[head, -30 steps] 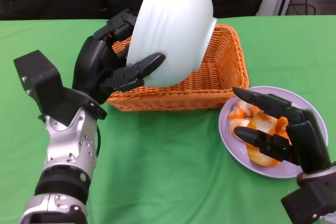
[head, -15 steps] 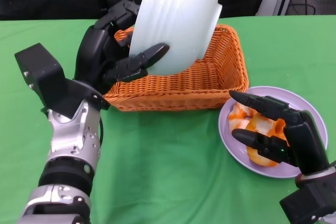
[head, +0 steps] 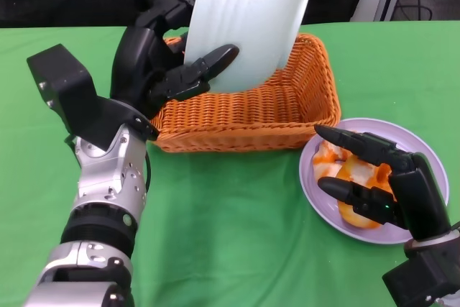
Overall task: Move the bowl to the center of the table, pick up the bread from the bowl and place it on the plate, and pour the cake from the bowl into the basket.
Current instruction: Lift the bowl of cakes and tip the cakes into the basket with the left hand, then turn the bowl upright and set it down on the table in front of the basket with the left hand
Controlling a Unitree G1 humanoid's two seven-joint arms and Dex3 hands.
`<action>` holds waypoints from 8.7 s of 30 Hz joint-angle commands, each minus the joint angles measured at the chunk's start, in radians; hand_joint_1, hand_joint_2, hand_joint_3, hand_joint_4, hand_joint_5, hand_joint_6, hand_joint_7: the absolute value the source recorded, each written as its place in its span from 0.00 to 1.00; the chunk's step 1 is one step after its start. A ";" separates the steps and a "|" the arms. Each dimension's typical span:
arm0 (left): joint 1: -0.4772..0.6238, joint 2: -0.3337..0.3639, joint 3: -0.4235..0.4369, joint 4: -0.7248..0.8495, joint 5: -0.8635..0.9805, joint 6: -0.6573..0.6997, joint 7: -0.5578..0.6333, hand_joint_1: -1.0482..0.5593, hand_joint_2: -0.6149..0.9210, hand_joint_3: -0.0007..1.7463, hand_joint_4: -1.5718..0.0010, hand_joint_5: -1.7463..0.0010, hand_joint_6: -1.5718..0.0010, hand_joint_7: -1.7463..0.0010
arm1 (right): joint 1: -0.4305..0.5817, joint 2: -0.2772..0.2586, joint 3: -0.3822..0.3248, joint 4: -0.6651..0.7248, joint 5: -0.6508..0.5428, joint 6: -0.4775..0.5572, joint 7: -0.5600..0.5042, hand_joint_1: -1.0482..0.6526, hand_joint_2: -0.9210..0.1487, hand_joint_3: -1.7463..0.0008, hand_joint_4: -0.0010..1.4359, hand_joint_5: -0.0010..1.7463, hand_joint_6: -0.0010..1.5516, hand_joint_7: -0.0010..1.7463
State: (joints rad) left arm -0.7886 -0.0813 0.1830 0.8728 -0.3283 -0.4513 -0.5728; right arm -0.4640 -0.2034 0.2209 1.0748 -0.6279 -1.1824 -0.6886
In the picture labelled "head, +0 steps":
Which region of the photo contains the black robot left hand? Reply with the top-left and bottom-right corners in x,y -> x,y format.
109,0 -> 241,121

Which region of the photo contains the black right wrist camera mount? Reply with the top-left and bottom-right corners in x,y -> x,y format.
381,234 -> 460,307

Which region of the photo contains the green tablecloth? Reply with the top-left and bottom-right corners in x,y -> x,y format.
0,21 -> 460,307

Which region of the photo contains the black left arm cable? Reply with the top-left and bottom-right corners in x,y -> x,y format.
142,147 -> 152,195

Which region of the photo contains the grey-green bowl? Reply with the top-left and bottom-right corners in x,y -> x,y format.
183,0 -> 311,93

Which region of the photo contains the orange wicker basket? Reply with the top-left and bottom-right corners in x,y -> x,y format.
149,32 -> 342,153

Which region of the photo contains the round orange striped bread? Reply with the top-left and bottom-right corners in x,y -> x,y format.
336,155 -> 396,229

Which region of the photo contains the lavender plate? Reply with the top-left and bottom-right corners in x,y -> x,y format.
298,117 -> 450,246

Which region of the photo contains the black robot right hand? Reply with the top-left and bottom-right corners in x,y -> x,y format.
314,124 -> 452,242

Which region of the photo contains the elongated orange striped bread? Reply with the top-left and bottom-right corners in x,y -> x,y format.
313,139 -> 351,178

